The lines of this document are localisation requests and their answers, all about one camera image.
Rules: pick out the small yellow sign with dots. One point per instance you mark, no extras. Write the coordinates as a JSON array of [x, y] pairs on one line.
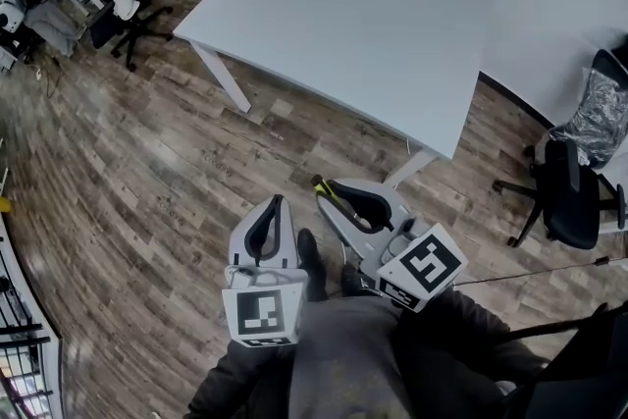
[[4, 205]]

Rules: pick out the person's torso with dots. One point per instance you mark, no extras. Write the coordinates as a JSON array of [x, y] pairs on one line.
[[343, 358]]

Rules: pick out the clear plastic bag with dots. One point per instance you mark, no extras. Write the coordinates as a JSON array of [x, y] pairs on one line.
[[603, 113]]

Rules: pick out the person's shoe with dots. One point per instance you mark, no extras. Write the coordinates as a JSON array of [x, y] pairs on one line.
[[351, 279], [312, 265]]

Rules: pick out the person's right shoe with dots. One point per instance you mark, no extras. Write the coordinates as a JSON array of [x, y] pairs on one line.
[[351, 279]]

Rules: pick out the black railing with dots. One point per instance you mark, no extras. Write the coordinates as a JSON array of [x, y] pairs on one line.
[[19, 328]]

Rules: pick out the person's left forearm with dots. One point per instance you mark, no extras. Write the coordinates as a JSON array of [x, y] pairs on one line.
[[230, 382]]

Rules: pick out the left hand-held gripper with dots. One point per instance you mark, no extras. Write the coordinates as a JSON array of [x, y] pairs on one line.
[[260, 309]]

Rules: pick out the person's right forearm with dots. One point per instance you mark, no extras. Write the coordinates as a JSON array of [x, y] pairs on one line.
[[466, 338]]

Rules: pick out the person's left shoe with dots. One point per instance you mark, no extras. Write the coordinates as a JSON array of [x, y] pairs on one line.
[[312, 265]]

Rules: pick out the white table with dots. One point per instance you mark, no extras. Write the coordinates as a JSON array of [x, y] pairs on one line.
[[343, 15]]

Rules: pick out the yellow black pen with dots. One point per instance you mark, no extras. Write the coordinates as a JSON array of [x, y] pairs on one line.
[[320, 184]]

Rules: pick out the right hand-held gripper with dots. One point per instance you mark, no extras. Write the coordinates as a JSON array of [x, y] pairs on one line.
[[427, 265]]

